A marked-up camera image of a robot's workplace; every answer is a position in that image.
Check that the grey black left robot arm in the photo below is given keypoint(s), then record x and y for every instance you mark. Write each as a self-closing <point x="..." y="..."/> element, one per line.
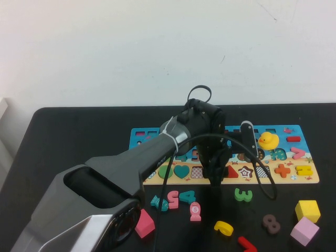
<point x="105" y="178"/>

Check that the brown number eight piece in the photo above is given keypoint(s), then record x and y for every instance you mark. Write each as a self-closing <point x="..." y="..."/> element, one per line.
<point x="271" y="223"/>

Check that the yellow wooden cube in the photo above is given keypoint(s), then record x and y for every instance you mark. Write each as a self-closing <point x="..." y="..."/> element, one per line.
<point x="307" y="210"/>

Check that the green number three piece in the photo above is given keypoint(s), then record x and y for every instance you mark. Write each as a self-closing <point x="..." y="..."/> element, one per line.
<point x="243" y="195"/>

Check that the light pink wooden cube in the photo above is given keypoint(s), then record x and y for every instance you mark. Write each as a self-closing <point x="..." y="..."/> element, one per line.
<point x="304" y="231"/>

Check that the red triangle piece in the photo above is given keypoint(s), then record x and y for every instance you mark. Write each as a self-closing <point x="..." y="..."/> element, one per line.
<point x="233" y="173"/>

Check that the green circle piece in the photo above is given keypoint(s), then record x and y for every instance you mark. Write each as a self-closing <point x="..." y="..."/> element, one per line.
<point x="161" y="173"/>

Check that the red number seven piece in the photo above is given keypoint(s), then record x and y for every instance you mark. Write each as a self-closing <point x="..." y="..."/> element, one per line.
<point x="246" y="244"/>

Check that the white zip tie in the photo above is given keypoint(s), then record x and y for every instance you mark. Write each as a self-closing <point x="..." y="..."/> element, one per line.
<point x="172" y="134"/>

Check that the yellow equals sign piece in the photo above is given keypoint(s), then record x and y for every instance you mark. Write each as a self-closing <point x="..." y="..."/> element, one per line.
<point x="303" y="170"/>

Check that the pink wooden fish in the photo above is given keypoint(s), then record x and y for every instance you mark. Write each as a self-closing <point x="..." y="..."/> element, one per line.
<point x="195" y="211"/>

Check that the yellow rubber duck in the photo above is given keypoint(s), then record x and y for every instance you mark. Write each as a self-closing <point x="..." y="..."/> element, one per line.
<point x="267" y="141"/>

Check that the pink number five piece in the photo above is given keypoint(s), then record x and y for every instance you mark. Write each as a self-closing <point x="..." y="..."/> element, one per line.
<point x="173" y="200"/>

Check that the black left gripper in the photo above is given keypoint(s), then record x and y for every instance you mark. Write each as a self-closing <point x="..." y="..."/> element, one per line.
<point x="210" y="149"/>

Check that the magenta wooden cube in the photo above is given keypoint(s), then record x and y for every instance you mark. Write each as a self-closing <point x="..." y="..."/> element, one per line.
<point x="145" y="225"/>

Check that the orange plus sign piece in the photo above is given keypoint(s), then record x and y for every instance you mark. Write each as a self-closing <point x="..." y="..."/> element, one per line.
<point x="282" y="170"/>

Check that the teal heart piece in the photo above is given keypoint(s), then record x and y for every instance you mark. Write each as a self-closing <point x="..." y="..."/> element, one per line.
<point x="181" y="170"/>

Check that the white furniture edge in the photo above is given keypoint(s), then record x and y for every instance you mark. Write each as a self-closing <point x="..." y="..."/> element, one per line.
<point x="5" y="126"/>

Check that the teal wooden fish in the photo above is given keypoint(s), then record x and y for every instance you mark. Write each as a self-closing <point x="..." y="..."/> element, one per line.
<point x="164" y="204"/>

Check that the red minus sign piece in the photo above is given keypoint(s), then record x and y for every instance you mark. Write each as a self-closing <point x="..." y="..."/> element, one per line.
<point x="293" y="138"/>

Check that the yellow number six piece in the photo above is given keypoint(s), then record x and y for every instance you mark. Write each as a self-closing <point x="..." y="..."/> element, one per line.
<point x="224" y="228"/>

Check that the blue number puzzle board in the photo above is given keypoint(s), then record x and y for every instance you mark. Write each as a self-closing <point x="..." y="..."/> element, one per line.
<point x="286" y="160"/>

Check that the teal number four piece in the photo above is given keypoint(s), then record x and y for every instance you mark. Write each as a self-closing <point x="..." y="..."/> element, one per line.
<point x="189" y="197"/>

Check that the pink greater-than sign piece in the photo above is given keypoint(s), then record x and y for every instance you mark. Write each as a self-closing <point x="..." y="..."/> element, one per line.
<point x="299" y="153"/>

